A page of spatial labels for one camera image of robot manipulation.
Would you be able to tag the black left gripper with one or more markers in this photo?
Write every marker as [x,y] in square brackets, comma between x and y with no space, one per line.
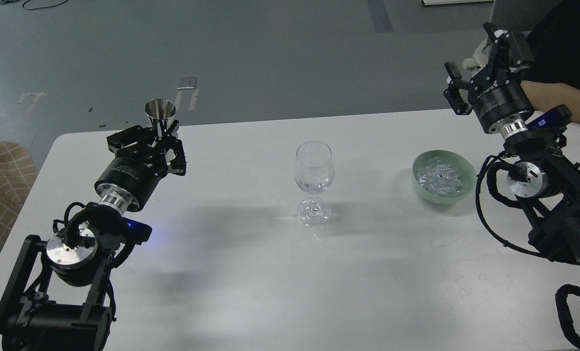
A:
[138,165]

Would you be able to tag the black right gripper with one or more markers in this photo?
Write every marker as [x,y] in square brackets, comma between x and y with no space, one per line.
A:
[495,93]

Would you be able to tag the steel double jigger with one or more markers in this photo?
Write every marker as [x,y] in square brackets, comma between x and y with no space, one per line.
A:
[161,114]

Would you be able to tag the clear ice cubes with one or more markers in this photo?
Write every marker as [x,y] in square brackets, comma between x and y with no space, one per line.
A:
[441,179]

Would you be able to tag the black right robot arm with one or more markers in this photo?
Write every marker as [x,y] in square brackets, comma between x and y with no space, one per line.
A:
[531,173]

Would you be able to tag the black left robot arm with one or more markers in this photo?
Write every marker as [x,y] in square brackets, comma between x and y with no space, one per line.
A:
[59,296]

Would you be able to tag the clear wine glass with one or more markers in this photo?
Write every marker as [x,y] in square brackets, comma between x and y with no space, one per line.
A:
[314,173]

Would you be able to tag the white office chair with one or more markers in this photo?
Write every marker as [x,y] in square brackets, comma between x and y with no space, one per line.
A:
[519,16]

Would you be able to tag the person's black clothed torso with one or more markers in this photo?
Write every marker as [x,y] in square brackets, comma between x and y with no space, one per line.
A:
[555,44]

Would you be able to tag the green bowl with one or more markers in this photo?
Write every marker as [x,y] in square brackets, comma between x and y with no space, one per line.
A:
[467,171]

